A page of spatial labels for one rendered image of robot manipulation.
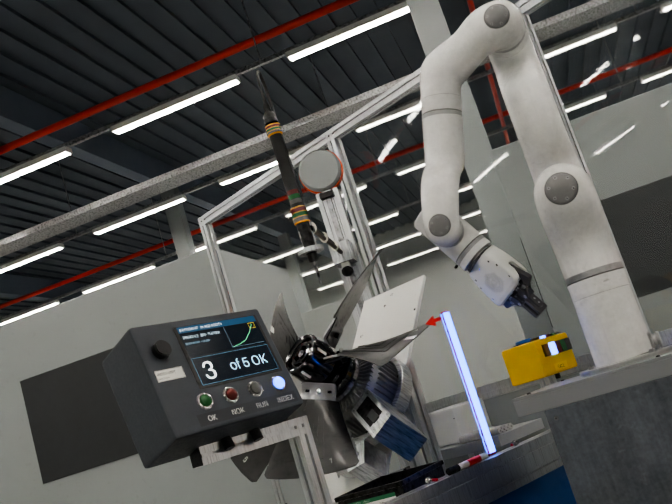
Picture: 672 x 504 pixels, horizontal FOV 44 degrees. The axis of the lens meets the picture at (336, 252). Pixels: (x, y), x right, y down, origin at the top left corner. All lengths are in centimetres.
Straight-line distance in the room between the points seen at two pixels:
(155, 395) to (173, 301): 302
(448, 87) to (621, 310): 60
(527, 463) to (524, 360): 26
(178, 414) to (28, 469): 349
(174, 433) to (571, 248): 90
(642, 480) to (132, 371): 94
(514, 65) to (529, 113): 15
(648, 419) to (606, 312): 23
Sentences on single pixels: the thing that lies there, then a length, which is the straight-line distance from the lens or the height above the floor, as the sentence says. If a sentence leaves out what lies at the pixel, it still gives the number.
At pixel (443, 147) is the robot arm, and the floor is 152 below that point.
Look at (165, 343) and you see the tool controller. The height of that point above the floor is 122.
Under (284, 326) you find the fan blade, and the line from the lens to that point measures 236.
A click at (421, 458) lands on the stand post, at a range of 243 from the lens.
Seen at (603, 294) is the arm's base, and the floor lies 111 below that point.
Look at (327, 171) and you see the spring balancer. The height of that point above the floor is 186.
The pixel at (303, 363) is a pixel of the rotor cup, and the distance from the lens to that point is 210.
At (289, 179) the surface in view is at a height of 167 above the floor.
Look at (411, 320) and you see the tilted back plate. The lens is 238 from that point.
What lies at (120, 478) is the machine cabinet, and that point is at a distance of 443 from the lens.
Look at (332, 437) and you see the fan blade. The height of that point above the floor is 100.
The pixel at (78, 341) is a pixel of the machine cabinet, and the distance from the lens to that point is 453.
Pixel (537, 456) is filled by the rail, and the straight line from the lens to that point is 197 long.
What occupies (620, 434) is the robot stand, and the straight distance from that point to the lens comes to 165.
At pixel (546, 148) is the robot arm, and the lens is 182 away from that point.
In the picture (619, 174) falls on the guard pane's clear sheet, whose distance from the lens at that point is 245.
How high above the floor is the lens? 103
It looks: 11 degrees up
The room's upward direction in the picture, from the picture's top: 17 degrees counter-clockwise
